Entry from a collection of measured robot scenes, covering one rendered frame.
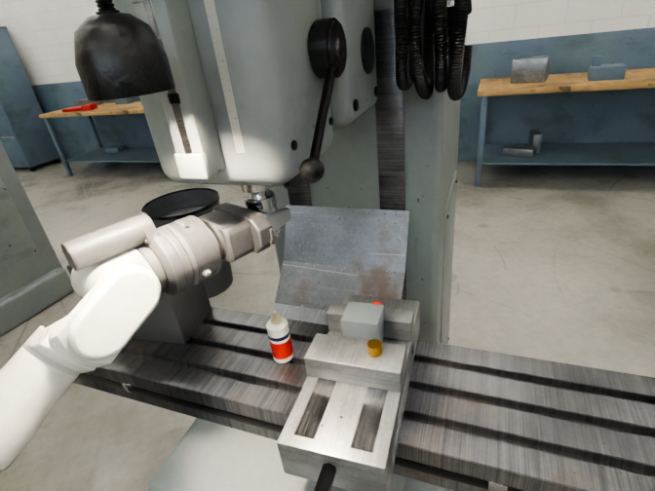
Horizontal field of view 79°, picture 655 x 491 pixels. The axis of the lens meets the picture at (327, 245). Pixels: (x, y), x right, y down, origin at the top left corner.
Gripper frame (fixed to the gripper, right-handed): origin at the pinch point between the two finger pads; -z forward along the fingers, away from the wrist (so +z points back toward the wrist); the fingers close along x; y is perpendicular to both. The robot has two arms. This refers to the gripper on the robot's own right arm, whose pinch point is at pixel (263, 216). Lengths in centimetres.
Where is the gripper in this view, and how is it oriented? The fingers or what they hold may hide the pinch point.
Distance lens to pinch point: 63.4
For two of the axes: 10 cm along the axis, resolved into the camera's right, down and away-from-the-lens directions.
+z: -6.7, 4.0, -6.3
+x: -7.4, -2.5, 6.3
